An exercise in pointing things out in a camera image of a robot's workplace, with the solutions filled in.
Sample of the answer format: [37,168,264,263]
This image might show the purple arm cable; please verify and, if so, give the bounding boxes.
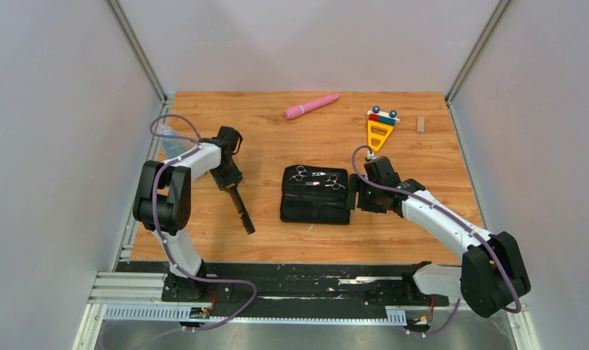
[148,114,258,350]
[351,145,523,338]

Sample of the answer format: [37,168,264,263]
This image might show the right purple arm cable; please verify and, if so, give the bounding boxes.
[351,145,523,338]

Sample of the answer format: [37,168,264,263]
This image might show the yellow triangular toy frame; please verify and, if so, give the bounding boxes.
[367,120,394,152]

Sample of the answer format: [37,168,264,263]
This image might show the aluminium corner post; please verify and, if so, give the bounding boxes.
[445,0,513,106]
[105,0,171,106]

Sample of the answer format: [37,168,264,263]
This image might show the colourful toy block bar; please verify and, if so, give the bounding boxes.
[367,106,400,126]

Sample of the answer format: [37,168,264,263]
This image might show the aluminium front rail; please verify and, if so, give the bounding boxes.
[72,271,542,350]

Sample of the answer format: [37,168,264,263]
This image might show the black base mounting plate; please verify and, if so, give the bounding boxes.
[160,262,451,320]

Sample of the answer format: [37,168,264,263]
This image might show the black barber comb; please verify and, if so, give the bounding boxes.
[228,186,256,235]

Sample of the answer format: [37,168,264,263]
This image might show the silver thinning scissors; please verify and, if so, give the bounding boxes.
[303,175,346,190]

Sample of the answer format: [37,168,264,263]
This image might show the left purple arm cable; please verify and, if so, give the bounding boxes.
[148,114,258,350]

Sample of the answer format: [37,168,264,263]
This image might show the right aluminium corner post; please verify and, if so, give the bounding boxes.
[445,0,513,106]

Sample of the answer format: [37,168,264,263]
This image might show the black zip tool case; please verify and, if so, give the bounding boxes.
[279,164,351,225]

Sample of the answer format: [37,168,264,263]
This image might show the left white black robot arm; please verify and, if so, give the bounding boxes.
[133,126,255,301]

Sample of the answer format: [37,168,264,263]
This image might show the left aluminium corner post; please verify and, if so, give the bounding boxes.
[105,0,171,106]

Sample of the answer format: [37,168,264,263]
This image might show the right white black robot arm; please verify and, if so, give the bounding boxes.
[353,152,531,318]

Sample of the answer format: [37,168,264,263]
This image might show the pink cylindrical wand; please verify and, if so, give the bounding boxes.
[284,93,340,120]

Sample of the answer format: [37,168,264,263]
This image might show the small wooden block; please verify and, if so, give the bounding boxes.
[416,116,426,134]

